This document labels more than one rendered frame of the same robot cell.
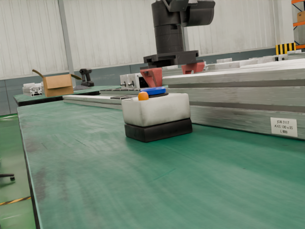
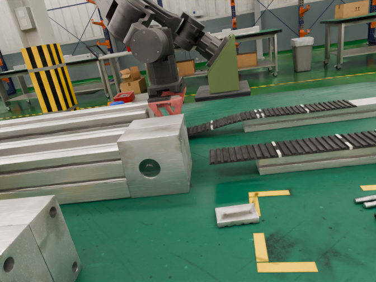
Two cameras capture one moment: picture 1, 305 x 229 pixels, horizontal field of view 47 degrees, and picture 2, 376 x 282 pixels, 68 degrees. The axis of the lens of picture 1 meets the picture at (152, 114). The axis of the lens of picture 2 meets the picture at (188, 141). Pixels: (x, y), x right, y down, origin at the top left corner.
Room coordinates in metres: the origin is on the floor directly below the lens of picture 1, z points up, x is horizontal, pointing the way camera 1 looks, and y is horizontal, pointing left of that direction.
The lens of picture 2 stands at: (1.09, -0.56, 1.00)
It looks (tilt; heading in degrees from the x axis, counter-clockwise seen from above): 21 degrees down; 122
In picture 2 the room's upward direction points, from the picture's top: 9 degrees counter-clockwise
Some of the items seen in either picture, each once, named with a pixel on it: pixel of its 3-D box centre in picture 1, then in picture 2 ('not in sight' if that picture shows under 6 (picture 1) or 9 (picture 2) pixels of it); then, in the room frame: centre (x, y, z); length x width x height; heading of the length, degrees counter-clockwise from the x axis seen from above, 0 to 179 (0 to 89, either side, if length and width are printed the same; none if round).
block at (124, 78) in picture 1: (130, 83); not in sight; (1.83, 0.09, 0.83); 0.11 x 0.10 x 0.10; 115
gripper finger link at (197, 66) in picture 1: (184, 77); (168, 108); (0.76, -0.08, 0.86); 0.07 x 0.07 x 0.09; 24
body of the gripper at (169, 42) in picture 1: (169, 44); (164, 73); (0.75, -0.05, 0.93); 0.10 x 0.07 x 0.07; 114
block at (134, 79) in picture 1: (138, 82); not in sight; (1.73, 0.05, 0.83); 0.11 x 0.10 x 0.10; 113
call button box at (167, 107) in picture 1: (160, 113); not in sight; (0.54, -0.01, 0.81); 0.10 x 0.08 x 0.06; 115
